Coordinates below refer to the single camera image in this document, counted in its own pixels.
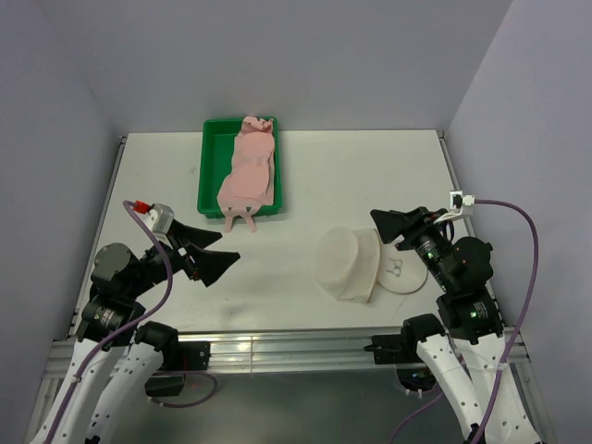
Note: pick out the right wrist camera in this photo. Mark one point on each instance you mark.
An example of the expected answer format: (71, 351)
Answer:
(461, 206)

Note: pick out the green plastic tray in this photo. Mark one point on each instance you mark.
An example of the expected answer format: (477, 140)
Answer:
(217, 150)

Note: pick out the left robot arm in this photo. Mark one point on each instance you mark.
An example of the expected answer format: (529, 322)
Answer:
(117, 348)

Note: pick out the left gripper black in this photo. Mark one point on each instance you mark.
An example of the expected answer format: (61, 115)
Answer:
(207, 264)

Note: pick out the aluminium frame rail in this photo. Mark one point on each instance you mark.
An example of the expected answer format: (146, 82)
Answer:
(324, 350)

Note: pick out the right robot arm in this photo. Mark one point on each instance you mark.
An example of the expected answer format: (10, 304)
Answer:
(463, 346)

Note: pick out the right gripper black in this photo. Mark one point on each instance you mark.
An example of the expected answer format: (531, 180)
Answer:
(391, 222)

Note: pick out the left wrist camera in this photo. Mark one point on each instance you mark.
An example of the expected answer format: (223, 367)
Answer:
(159, 220)

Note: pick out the pink bra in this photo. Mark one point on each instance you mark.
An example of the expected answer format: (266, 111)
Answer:
(250, 184)

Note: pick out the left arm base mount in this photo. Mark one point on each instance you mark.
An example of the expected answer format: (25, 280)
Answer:
(190, 356)

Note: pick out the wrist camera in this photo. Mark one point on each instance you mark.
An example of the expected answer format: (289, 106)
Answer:
(461, 206)
(159, 220)

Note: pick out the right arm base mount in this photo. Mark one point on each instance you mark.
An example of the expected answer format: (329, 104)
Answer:
(413, 376)

